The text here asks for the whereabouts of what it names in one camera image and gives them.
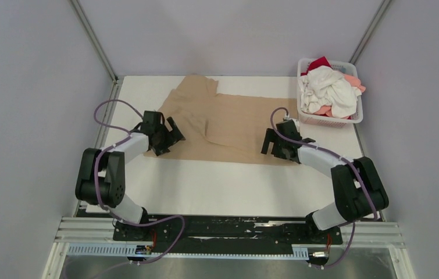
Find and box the white plastic laundry basket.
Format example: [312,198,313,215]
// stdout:
[297,56,366,128]

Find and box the red t-shirt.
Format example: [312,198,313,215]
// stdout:
[300,56,332,76]

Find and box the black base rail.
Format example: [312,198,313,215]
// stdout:
[111,214,343,255]

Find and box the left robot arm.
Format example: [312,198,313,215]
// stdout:
[75,110,185,241]

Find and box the aluminium frame post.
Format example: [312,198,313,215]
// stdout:
[68,0,118,84]
[349,0,394,65]

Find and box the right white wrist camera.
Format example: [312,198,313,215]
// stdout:
[283,117,300,130]

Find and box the left aluminium frame post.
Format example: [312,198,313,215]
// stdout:
[68,0,118,84]

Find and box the pink t-shirt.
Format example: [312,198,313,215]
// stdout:
[310,72,366,119]

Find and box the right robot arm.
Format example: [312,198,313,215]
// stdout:
[261,119,389,243]

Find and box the white slotted cable duct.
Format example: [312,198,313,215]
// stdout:
[66,243,309,261]

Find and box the white crumpled t-shirt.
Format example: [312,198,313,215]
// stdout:
[298,66,362,119]

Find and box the right aluminium frame post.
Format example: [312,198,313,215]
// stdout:
[349,0,394,65]

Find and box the beige t-shirt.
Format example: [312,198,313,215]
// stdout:
[158,75,297,166]

